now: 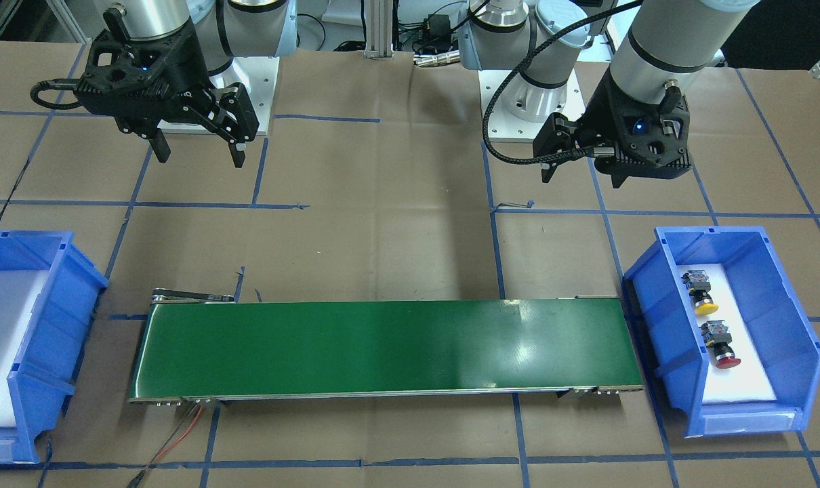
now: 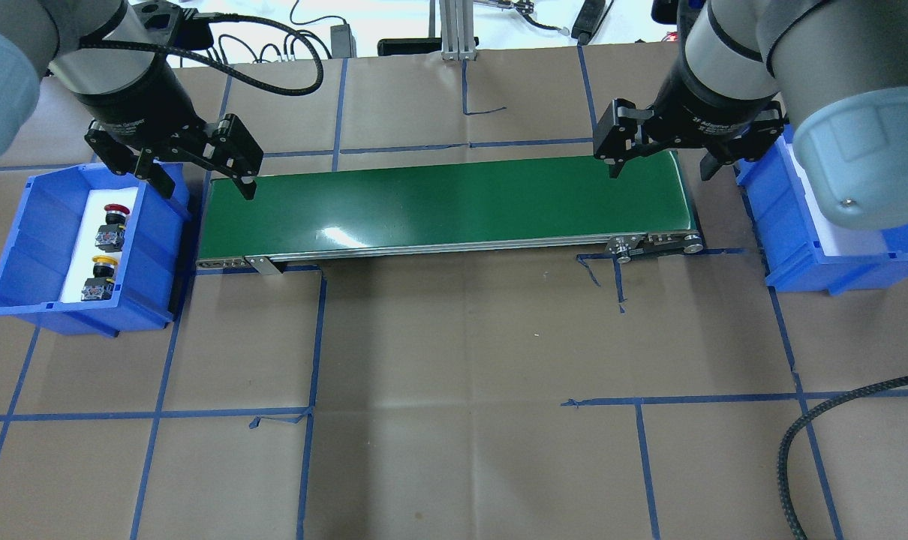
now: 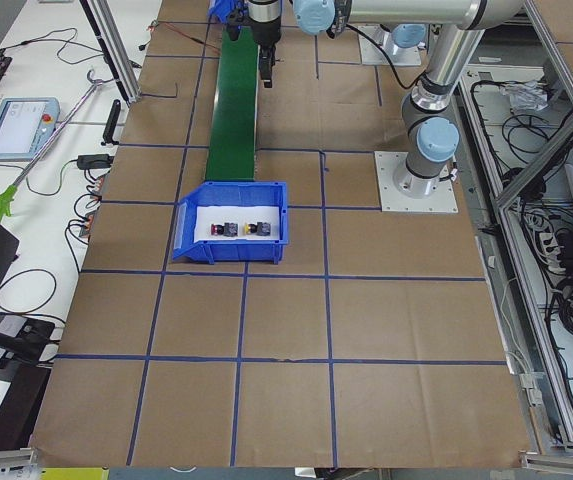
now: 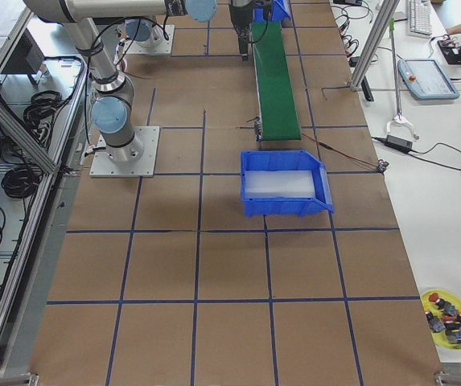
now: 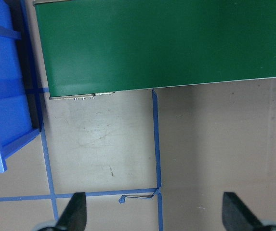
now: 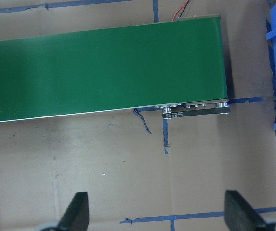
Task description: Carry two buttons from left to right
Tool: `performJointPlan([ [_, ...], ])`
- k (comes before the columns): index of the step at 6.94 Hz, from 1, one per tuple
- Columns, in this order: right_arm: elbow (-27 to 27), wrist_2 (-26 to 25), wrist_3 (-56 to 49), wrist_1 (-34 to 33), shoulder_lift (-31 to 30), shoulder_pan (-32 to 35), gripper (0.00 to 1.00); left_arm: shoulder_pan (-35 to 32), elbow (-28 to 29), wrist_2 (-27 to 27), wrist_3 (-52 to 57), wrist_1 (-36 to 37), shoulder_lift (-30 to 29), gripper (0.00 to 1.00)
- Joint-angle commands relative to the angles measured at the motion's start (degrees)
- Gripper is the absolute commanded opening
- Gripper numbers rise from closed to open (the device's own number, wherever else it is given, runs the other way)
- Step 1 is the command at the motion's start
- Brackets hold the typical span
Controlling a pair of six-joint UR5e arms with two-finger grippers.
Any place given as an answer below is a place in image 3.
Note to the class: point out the white foam pad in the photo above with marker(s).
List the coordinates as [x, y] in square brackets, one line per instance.
[208, 215]

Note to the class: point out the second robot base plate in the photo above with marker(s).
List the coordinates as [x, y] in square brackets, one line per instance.
[400, 42]

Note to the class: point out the aluminium frame post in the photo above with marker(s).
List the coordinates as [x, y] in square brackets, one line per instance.
[121, 66]

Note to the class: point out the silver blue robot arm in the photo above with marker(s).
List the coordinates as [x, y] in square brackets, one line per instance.
[433, 138]

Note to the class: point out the yellow push button switch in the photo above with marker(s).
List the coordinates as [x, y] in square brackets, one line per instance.
[260, 228]

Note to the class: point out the red push button switch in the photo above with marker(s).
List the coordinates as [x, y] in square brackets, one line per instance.
[226, 229]

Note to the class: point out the blue teach pendant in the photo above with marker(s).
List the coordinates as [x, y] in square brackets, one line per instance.
[25, 126]

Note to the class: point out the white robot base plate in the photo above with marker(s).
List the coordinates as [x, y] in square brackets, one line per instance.
[402, 192]

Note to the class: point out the blue plastic bin far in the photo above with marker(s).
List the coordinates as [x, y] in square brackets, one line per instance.
[221, 9]

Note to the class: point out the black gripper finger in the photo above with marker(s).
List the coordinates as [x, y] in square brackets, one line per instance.
[265, 66]

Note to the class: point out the black power adapter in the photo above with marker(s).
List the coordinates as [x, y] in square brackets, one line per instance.
[94, 161]

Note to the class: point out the blue plastic bin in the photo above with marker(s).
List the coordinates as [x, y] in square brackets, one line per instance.
[221, 9]
[230, 194]

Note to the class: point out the black handle bar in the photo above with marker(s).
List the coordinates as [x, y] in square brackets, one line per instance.
[108, 136]

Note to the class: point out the blue plastic bin near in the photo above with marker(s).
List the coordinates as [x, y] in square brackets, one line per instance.
[230, 194]

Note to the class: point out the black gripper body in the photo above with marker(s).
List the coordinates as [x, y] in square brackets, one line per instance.
[264, 33]

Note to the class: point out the green conveyor belt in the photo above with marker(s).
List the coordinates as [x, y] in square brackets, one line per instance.
[231, 155]

